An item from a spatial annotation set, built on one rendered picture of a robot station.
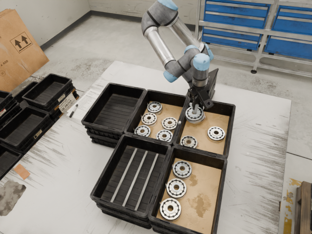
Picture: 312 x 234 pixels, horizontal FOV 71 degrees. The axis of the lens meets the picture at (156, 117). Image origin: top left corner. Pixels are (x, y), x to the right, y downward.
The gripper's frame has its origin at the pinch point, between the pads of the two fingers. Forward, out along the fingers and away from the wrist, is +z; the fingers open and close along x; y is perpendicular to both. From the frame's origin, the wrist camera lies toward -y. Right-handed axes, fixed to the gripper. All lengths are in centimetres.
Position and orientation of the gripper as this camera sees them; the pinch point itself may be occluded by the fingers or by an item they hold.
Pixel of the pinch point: (199, 111)
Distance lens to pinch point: 129.5
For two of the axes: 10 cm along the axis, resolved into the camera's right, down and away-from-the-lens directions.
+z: 0.8, 6.5, 7.6
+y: -4.9, -6.3, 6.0
